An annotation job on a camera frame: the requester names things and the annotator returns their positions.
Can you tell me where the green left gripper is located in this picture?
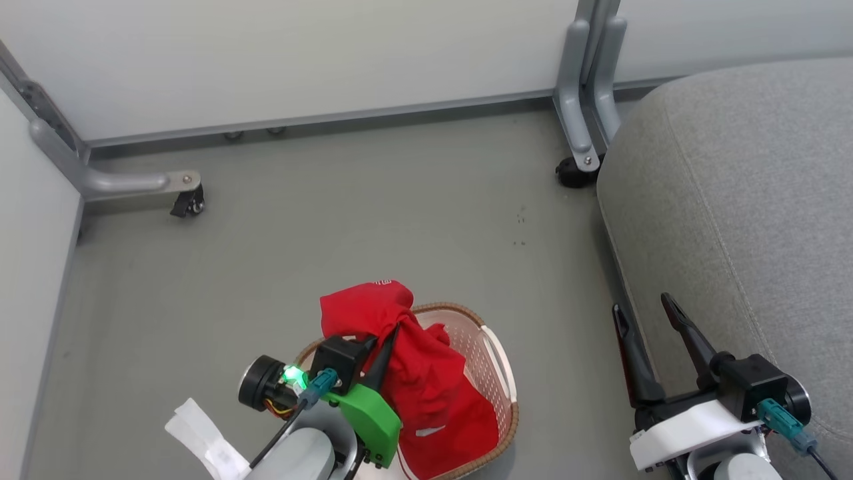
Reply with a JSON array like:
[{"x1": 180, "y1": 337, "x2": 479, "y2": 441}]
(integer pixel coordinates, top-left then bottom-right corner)
[{"x1": 325, "y1": 323, "x2": 403, "y2": 469}]

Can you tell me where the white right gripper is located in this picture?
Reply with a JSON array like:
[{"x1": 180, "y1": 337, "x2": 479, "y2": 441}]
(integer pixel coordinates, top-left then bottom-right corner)
[{"x1": 612, "y1": 293, "x2": 762, "y2": 471}]

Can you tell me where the red clothing with white trim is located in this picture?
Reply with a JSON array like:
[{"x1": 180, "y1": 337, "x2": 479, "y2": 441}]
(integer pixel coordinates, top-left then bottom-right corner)
[{"x1": 320, "y1": 280, "x2": 500, "y2": 479}]

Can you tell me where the cream laundry basket brown rim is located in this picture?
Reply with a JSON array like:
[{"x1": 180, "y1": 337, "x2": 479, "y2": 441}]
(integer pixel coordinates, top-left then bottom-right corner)
[{"x1": 293, "y1": 302, "x2": 519, "y2": 480}]

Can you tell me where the grey fabric sofa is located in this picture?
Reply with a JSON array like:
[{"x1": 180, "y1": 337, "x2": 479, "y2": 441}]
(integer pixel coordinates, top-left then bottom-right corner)
[{"x1": 596, "y1": 57, "x2": 853, "y2": 480}]

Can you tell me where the white paper tag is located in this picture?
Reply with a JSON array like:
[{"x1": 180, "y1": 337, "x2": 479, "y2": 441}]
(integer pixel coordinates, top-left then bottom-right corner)
[{"x1": 165, "y1": 398, "x2": 251, "y2": 480}]

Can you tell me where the round black caster wheel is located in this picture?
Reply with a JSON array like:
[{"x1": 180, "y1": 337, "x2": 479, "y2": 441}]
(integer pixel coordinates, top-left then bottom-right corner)
[{"x1": 556, "y1": 155, "x2": 604, "y2": 189}]

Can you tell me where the grey partition leg with screw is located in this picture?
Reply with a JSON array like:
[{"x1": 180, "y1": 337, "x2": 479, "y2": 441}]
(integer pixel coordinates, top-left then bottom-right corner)
[{"x1": 552, "y1": 19, "x2": 601, "y2": 173}]

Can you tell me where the plain grey partition leg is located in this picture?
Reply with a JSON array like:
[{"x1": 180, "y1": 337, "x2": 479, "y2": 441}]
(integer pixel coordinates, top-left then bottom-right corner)
[{"x1": 590, "y1": 17, "x2": 628, "y2": 146}]

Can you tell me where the long grey partition foot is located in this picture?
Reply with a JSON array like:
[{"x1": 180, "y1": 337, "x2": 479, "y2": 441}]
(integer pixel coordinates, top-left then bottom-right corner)
[{"x1": 29, "y1": 119, "x2": 201, "y2": 201}]

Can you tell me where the left teal plug black cable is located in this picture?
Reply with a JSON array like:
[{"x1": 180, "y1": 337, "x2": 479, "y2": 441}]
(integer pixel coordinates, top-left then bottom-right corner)
[{"x1": 250, "y1": 369, "x2": 341, "y2": 467}]

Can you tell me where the teal plug black cable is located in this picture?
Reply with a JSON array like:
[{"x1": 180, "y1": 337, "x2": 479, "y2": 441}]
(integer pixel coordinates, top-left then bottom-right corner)
[
  {"x1": 250, "y1": 369, "x2": 341, "y2": 467},
  {"x1": 756, "y1": 399, "x2": 840, "y2": 480}
]

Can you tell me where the right teal plug black cable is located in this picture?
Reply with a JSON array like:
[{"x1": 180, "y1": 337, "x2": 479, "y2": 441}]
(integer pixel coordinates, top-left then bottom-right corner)
[{"x1": 756, "y1": 399, "x2": 840, "y2": 480}]

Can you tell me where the grey partition bottom rail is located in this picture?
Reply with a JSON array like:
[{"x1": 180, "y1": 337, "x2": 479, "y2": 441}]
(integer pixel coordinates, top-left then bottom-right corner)
[{"x1": 85, "y1": 92, "x2": 558, "y2": 159}]

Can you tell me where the black caster wheel with bracket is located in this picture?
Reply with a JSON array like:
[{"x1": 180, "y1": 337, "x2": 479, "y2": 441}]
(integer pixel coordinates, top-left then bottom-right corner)
[{"x1": 169, "y1": 185, "x2": 206, "y2": 219}]

